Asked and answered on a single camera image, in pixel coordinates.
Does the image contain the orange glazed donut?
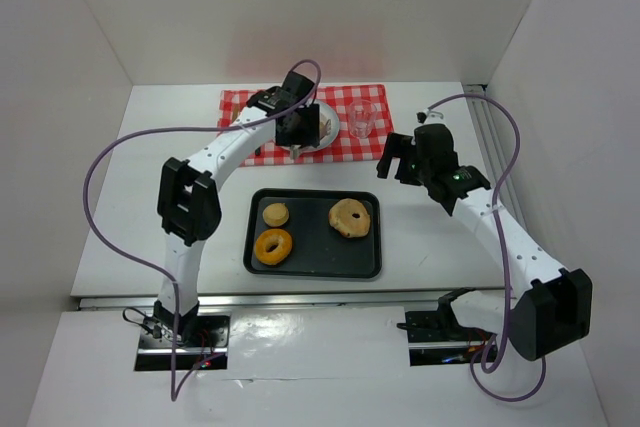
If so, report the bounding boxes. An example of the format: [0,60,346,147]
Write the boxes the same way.
[254,228,293,266]

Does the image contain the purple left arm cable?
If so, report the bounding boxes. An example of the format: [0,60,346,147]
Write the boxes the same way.
[82,59,322,402]

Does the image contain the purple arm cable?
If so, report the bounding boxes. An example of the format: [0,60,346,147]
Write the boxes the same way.
[82,59,322,402]
[415,94,547,402]

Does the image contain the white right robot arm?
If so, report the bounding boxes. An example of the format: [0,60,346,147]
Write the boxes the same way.
[377,123,593,361]

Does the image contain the white cover board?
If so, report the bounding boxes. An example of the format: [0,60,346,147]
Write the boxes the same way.
[222,307,409,381]

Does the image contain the black baking tray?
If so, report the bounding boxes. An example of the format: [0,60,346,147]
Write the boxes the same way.
[243,188,382,280]

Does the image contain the small round bun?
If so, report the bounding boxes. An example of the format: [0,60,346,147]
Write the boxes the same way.
[320,118,332,142]
[262,203,290,228]

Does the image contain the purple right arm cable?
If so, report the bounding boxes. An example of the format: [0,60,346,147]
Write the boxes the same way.
[415,94,547,402]

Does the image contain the metal tongs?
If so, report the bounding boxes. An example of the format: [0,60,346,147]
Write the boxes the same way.
[289,145,301,160]

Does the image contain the clear plastic cup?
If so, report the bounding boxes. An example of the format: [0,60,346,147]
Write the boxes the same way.
[346,99,377,139]

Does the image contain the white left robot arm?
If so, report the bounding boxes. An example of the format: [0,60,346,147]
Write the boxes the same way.
[154,71,319,340]

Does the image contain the red white checkered cloth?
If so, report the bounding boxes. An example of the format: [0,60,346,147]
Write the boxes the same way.
[244,84,393,166]

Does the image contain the pale bagel with hole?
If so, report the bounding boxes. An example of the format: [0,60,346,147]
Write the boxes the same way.
[328,198,371,238]

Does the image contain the metal base rail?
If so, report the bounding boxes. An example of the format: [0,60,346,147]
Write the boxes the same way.
[74,287,509,373]

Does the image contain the white paper plate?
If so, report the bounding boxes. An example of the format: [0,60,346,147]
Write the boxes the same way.
[275,101,340,153]

